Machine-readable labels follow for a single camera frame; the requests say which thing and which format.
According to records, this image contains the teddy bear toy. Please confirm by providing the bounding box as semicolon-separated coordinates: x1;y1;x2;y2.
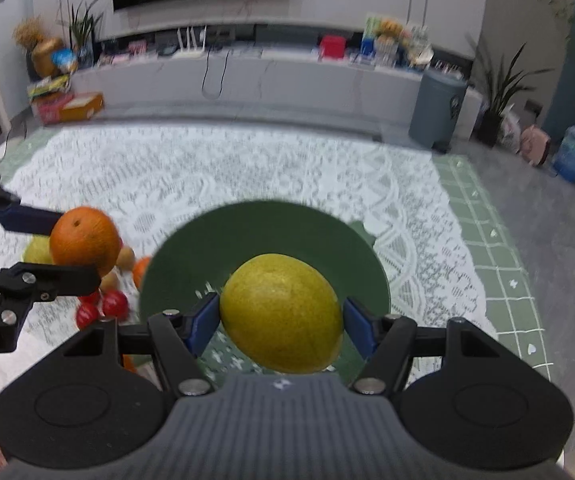
376;18;405;41

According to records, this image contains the yellow-green pear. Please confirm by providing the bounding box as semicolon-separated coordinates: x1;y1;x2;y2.
219;254;344;374

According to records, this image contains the red box on console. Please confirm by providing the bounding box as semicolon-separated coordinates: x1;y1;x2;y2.
319;35;346;60

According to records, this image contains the potted plant by bin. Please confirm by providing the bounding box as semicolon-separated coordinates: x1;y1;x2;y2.
466;36;552;148

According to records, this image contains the green colander bowl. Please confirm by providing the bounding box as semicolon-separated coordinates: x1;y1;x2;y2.
138;199;393;376

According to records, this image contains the red tomato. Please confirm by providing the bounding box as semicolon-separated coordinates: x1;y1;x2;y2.
75;302;100;330
78;289;102;307
101;289;129;322

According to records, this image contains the large orange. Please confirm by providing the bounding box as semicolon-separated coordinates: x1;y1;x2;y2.
50;206;122;278

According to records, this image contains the white marble tv console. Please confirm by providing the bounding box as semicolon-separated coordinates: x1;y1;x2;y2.
69;22;484;141

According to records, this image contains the orange cardboard box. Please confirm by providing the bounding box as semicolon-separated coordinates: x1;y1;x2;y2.
59;92;104;122

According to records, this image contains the white lace tablecloth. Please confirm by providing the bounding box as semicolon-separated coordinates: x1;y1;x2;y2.
0;123;500;396

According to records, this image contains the golden vase with dried grass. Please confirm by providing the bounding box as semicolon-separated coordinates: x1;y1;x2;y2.
12;18;64;81

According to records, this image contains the grey pedal trash bin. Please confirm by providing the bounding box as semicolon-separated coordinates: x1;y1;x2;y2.
409;68;467;154

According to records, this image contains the brown kiwi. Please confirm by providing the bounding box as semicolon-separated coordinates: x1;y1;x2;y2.
99;271;120;295
115;245;136;272

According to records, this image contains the pink small heater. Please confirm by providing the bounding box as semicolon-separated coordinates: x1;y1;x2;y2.
519;125;551;167

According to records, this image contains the white wifi router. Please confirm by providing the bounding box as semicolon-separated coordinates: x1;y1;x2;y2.
173;26;207;58

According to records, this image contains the black hanging cable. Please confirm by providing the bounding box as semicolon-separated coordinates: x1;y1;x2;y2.
200;46;232;101

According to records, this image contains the potted plant left of console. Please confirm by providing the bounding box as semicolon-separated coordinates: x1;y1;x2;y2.
67;0;103;70

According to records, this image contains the small tangerine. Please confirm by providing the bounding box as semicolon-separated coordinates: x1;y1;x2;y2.
131;257;151;290

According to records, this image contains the yellow apple in bowl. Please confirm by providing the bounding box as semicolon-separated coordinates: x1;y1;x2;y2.
22;235;53;264

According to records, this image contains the green grid table mat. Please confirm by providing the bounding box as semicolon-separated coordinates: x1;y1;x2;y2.
2;127;555;386

